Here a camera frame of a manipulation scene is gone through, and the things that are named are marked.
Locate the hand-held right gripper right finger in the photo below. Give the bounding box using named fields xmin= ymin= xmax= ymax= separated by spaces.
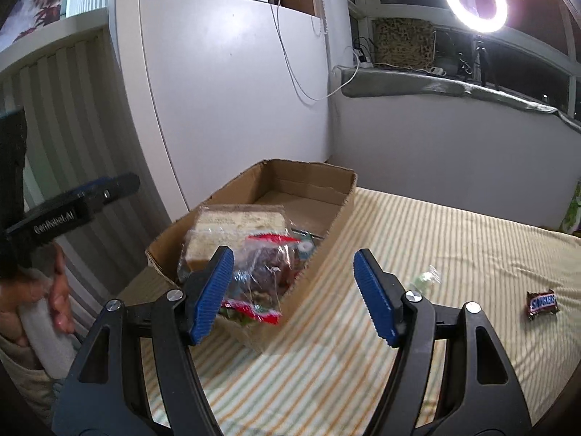
xmin=353 ymin=249 xmax=533 ymax=436

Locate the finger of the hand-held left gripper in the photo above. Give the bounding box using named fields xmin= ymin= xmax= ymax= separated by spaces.
xmin=75 ymin=173 xmax=141 ymax=213

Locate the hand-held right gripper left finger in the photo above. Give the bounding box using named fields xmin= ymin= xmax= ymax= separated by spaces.
xmin=53 ymin=245 xmax=236 ymax=436

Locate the brown cake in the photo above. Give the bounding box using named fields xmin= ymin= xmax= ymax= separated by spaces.
xmin=220 ymin=233 xmax=301 ymax=326

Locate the brown cardboard box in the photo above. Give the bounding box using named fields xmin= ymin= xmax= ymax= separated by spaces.
xmin=145 ymin=159 xmax=357 ymax=355

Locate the bagged sliced bread loaf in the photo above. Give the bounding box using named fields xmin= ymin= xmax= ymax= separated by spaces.
xmin=179 ymin=204 xmax=289 ymax=284

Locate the small white teal candy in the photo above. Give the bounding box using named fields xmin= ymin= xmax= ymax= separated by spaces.
xmin=290 ymin=231 xmax=321 ymax=262

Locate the person's left hand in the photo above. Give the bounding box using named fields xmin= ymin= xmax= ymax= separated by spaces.
xmin=0 ymin=242 xmax=76 ymax=342

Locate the small green jelly candy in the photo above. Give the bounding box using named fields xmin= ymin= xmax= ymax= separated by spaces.
xmin=409 ymin=266 xmax=442 ymax=295

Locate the person's beige clothing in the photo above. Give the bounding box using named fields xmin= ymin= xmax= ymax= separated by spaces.
xmin=0 ymin=334 xmax=62 ymax=423

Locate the white wardrobe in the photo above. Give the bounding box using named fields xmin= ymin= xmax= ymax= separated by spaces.
xmin=113 ymin=0 xmax=339 ymax=223

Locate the brown chocolate bar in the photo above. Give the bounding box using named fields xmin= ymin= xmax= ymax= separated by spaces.
xmin=525 ymin=289 xmax=561 ymax=321

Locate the floral curtain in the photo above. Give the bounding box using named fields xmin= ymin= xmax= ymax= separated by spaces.
xmin=0 ymin=0 xmax=73 ymax=48

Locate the green snack bag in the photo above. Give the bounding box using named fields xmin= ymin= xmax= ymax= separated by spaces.
xmin=562 ymin=181 xmax=581 ymax=239

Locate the grey windowsill mat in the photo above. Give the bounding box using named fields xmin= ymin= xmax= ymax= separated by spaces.
xmin=333 ymin=64 xmax=581 ymax=133

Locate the leopard pattern cushion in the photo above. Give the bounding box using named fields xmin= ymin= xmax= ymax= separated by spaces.
xmin=372 ymin=17 xmax=435 ymax=67

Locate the white cable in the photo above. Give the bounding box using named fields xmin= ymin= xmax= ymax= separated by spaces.
xmin=271 ymin=0 xmax=361 ymax=101

